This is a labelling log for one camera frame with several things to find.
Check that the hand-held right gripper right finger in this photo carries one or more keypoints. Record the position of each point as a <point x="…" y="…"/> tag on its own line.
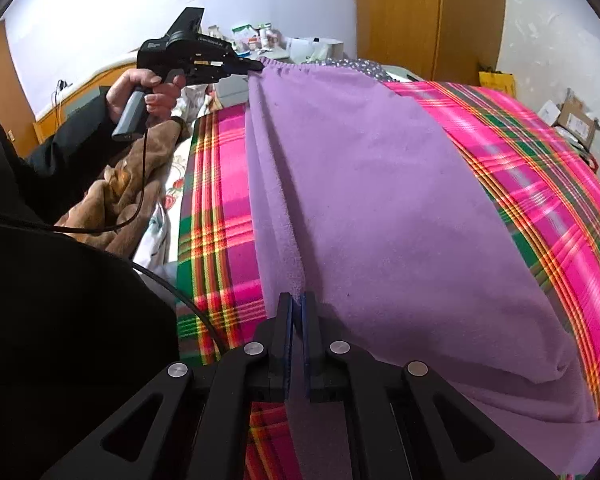
<point x="307" y="350"/>

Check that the brown cardboard box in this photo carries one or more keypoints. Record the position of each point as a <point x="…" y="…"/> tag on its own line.
<point x="575" y="122"/>

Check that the person's left forearm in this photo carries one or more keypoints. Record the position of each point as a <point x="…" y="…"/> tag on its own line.
<point x="70" y="160"/>

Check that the person's black jacket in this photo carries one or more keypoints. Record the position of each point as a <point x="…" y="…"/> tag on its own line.
<point x="55" y="335"/>

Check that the purple fleece pants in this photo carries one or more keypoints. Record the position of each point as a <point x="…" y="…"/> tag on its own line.
<point x="380" y="210"/>

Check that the white floral quilt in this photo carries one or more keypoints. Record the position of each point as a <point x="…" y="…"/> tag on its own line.
<point x="155" y="240"/>

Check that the yellow bag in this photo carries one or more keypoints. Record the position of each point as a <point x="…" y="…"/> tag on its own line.
<point x="497" y="82"/>

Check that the grey cabinet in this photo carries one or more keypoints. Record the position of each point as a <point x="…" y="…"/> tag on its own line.
<point x="300" y="52"/>

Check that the small white carton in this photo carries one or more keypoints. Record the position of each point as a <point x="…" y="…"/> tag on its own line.
<point x="547" y="109"/>

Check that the wooden headboard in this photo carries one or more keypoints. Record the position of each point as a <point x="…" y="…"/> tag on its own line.
<point x="80" y="95"/>

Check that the folded dark dotted cloth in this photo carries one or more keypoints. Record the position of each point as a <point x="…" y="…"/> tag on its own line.
<point x="355" y="67"/>

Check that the brown blanket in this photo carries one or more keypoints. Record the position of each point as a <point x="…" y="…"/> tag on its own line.
<point x="125" y="190"/>

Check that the wooden wardrobe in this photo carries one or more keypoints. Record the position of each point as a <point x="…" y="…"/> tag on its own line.
<point x="405" y="15"/>

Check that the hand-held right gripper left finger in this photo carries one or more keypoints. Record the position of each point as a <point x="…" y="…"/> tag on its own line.
<point x="287" y="350"/>

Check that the pink plaid blanket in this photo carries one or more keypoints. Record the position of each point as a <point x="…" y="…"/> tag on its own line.
<point x="555" y="185"/>

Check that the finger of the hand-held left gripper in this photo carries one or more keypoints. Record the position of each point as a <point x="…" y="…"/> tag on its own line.
<point x="230" y="66"/>

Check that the person's left hand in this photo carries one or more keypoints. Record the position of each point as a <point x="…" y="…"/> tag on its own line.
<point x="122" y="85"/>

